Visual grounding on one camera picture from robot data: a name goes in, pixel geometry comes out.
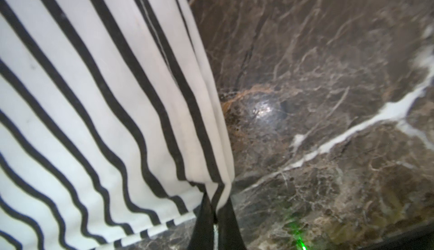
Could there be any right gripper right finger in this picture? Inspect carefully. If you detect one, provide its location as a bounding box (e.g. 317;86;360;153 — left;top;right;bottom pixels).
217;199;247;250

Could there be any black white striped tank top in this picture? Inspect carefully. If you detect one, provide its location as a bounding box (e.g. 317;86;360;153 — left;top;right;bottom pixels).
1;0;235;250

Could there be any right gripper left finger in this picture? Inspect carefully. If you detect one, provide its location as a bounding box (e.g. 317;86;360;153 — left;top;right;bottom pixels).
187;194;214;250

